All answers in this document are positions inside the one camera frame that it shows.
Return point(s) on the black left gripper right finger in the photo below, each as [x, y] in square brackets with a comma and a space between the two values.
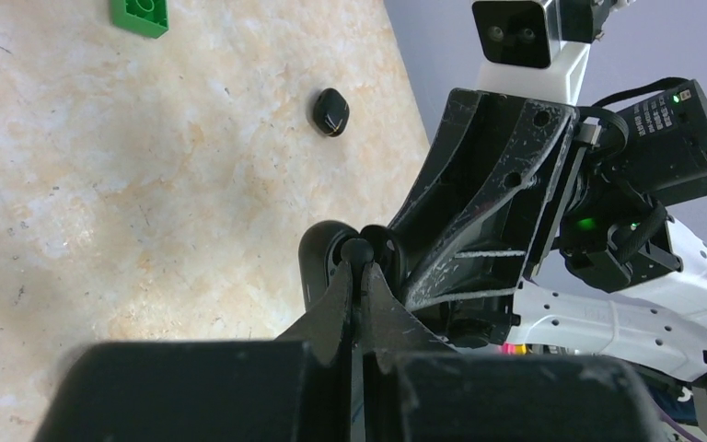
[419, 389]

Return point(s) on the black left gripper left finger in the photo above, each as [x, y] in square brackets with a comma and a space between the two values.
[296, 387]

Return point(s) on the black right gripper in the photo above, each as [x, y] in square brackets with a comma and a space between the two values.
[484, 212]

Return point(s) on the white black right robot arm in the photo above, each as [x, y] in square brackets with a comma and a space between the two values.
[623, 277]

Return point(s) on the green block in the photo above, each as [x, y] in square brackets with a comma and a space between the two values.
[147, 18]

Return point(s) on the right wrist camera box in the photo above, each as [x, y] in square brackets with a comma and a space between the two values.
[537, 49]

